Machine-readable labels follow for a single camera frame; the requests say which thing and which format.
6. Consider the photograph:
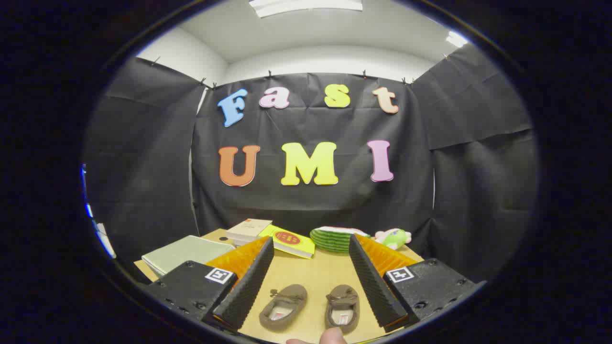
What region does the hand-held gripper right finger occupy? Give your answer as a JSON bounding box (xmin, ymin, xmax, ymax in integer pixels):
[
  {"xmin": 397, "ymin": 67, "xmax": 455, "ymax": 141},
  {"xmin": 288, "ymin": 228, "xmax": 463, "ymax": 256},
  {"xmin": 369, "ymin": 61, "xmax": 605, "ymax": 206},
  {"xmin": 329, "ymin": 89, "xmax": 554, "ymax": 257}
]
[{"xmin": 349, "ymin": 234, "xmax": 487, "ymax": 333}]

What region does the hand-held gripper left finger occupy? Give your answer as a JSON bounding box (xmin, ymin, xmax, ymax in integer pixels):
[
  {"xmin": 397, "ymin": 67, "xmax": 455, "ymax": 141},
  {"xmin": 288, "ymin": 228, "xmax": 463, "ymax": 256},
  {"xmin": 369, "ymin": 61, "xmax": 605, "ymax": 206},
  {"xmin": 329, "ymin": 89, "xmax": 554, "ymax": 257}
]
[{"xmin": 143, "ymin": 236, "xmax": 274, "ymax": 333}]

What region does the brown fuzzy slipper shoe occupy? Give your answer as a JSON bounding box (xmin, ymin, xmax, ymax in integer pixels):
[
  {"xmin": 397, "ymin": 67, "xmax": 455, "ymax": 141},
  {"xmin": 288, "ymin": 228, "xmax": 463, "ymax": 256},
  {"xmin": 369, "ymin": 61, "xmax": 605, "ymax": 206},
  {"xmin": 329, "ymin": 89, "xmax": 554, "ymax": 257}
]
[
  {"xmin": 259, "ymin": 284, "xmax": 308, "ymax": 331},
  {"xmin": 325, "ymin": 285, "xmax": 361, "ymax": 334}
]

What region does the grey fabric storage box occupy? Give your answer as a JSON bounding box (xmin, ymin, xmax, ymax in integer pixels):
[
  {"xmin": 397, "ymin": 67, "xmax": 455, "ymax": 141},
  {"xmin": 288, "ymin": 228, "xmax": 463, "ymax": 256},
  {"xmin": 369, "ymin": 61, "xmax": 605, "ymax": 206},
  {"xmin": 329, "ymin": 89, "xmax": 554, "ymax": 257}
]
[{"xmin": 142, "ymin": 235, "xmax": 236, "ymax": 278}]

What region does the pink and green plush toy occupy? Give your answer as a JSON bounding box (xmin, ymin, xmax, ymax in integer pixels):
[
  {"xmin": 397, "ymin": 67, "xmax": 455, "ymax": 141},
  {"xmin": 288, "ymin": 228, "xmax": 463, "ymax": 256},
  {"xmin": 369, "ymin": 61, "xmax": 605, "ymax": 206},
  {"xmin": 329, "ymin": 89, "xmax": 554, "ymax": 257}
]
[{"xmin": 374, "ymin": 228, "xmax": 412, "ymax": 250}]

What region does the beige paperback book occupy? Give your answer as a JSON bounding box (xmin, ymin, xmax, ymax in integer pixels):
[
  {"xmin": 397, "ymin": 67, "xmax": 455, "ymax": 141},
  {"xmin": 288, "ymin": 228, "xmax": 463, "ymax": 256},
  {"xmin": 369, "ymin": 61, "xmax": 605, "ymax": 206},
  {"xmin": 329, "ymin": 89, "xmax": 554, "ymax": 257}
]
[{"xmin": 226, "ymin": 218, "xmax": 273, "ymax": 243}]

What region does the green striped watermelon plush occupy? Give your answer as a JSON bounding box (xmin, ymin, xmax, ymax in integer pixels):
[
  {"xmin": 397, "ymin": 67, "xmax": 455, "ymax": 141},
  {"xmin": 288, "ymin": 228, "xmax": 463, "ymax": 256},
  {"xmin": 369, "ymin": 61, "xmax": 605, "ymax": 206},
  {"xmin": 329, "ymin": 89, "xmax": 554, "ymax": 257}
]
[{"xmin": 310, "ymin": 226, "xmax": 371, "ymax": 253}]

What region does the yellow book with red circle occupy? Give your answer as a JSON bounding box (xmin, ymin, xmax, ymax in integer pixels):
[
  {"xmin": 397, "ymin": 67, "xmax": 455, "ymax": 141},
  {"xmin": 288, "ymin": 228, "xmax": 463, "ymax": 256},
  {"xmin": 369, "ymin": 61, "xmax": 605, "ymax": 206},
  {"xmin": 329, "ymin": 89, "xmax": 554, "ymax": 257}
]
[{"xmin": 259, "ymin": 225, "xmax": 316, "ymax": 259}]

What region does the ceiling light panel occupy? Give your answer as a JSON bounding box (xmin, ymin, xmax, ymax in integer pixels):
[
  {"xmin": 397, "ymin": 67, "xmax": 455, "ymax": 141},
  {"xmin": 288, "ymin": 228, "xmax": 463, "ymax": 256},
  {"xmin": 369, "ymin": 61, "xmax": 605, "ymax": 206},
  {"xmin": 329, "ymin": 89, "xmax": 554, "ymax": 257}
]
[{"xmin": 249, "ymin": 0, "xmax": 364, "ymax": 19}]

